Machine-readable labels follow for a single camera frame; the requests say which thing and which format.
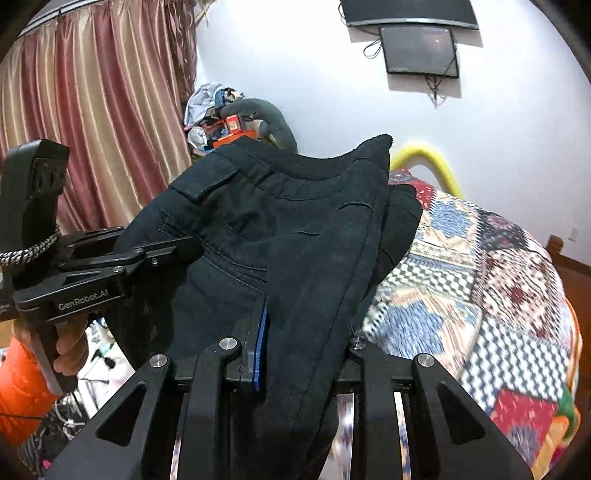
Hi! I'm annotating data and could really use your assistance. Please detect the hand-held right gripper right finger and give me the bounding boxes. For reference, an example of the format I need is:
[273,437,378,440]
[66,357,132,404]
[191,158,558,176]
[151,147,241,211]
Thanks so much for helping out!
[335,337,535,480]

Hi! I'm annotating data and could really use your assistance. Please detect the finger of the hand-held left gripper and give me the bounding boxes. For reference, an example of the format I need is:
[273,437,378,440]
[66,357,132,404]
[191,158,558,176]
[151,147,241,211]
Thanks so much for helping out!
[133,234,205,278]

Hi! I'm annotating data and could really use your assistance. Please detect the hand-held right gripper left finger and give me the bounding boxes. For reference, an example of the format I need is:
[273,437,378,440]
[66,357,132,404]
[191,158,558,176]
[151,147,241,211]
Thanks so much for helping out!
[51,307,271,480]

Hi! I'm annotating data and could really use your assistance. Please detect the black pants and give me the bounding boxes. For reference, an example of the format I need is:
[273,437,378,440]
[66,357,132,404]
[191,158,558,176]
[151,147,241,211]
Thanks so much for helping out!
[104,133,424,480]

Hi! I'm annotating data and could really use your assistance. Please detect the person's orange sleeved left forearm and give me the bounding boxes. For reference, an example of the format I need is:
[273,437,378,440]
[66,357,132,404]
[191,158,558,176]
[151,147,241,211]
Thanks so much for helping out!
[0,339,59,449]

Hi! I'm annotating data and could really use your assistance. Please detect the person's left hand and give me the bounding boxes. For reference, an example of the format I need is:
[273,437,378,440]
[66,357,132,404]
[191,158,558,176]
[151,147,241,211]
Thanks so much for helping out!
[11,315,92,385]

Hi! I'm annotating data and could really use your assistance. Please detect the patchwork printed blanket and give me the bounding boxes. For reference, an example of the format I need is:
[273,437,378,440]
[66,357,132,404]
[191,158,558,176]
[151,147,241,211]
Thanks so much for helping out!
[332,168,583,480]

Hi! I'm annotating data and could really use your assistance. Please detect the flat orange box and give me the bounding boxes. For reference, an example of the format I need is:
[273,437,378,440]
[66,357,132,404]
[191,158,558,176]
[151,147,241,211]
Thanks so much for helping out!
[212,130,257,151]

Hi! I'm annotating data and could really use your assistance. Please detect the floor clutter pile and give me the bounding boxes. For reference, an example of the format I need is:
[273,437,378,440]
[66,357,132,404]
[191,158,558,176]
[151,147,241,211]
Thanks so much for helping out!
[14,318,136,464]

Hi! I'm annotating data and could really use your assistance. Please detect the pile of clothes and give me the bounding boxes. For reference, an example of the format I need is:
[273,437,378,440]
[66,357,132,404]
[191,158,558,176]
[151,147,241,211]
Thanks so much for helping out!
[184,82,245,128]

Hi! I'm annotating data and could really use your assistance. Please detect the striped pink beige curtain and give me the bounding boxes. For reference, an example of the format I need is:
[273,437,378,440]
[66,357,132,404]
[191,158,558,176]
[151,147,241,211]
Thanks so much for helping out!
[0,0,200,237]

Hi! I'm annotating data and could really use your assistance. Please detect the black white braided cord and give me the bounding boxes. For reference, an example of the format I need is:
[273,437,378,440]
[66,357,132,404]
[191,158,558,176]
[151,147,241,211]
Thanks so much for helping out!
[0,230,62,269]

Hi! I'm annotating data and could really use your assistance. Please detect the yellow padded bed rail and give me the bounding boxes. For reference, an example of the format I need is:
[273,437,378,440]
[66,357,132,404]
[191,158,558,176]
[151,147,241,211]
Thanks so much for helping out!
[390,144,463,200]

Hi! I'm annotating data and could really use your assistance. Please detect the black hanging monitor cable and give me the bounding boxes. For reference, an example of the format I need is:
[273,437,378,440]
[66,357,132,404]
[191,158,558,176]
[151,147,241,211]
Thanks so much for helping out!
[424,76,447,106]

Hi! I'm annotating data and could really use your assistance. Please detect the small black wall monitor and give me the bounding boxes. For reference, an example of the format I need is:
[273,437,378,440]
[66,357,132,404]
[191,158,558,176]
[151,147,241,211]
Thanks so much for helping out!
[379,25,461,78]

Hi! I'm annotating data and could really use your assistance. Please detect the black wall television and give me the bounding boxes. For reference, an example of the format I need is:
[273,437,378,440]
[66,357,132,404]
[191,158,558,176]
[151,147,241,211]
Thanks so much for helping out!
[339,0,481,30]

